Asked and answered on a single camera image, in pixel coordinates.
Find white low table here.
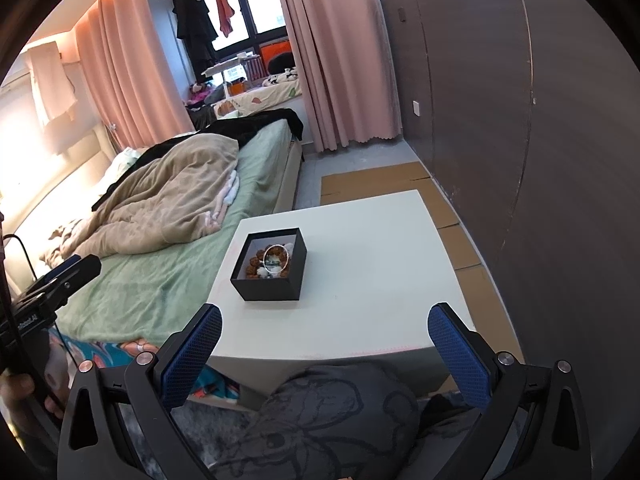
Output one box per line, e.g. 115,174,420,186
197,189,443,413

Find brown bead bracelet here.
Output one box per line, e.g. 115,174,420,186
246,245,293,280

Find black jewelry box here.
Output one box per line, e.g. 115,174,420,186
230,227,307,302

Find black framed window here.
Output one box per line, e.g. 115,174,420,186
200,0,296,66

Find cream printed blanket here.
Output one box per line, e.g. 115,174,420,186
212,70,303,118

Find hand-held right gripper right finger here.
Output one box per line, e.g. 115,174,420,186
426,302,593,480

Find orange hanging garment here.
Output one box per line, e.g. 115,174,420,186
211,0,237,38

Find black hanging clothes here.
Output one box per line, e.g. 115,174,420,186
171,0,219,63

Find dark brown wardrobe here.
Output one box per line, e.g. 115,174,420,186
379,0,640,461

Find beige duvet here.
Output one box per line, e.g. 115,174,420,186
42,132,241,261

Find black garment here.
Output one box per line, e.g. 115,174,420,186
90,109,306,211

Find pale pillow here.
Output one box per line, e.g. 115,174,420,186
102,147,151,181

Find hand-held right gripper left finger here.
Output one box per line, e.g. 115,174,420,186
57,302,223,480

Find pink plush toy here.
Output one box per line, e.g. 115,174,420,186
182,84,226,111

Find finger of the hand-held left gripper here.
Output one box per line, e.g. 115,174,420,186
20,254,102,311

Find colourful printed blanket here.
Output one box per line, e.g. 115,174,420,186
47,332,241,403

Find silver bangle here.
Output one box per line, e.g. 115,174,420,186
262,244,292,276

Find brown cardboard sheets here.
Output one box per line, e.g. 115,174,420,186
320,160,526,401

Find person's left hand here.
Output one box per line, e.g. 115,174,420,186
0,372,66,418

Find orange storage box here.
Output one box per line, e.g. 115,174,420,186
260,40,296,78

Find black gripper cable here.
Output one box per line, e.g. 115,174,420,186
0,232,41,281

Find bed with green sheet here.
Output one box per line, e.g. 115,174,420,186
37,117,306,356

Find white folded cloth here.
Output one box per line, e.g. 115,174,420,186
217,167,242,211

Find pink curtain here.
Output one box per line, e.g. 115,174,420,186
270,0,405,153
75,0,196,148

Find white hanging cloth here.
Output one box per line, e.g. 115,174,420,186
22,40,80,156

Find grey fluffy rug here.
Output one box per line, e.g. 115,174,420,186
115,385,271,480

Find beige headboard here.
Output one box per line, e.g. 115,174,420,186
0,127,126,261

